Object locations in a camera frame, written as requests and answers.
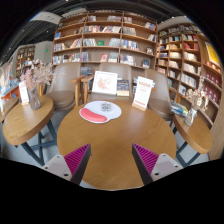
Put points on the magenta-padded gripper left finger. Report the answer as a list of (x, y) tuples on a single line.
[(75, 160)]

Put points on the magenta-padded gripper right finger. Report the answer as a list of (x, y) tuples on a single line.
[(148, 160)]

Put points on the transparent computer mouse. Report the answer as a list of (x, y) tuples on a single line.
[(106, 107)]

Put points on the white mouse pad red rest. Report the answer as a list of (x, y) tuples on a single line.
[(95, 116)]

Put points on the round wooden side table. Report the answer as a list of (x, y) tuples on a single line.
[(195, 136), (26, 123)]

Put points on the stack of blue books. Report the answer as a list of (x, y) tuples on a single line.
[(179, 108)]

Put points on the brown leather wooden armchair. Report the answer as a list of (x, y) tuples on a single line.
[(160, 96), (63, 90), (123, 71)]

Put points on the white orange sign wooden base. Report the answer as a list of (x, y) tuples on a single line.
[(142, 93)]

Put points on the glass vase pink dried flowers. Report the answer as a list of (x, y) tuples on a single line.
[(34, 96)]

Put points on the dark cover book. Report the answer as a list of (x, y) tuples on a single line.
[(123, 87)]

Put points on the white framed floral picture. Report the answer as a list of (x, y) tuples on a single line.
[(104, 83)]

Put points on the small white table sign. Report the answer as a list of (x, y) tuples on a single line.
[(23, 93)]

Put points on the low book display rack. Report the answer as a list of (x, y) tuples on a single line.
[(8, 86)]

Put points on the curved wooden bookshelf unit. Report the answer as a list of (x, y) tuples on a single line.
[(186, 56)]

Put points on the distant wooden bookshelf unit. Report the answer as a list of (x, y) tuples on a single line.
[(25, 56)]

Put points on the wide wooden bookshelf unit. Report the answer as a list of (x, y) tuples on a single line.
[(106, 36)]

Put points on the white ceiling air conditioner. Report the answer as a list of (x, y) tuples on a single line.
[(46, 17)]

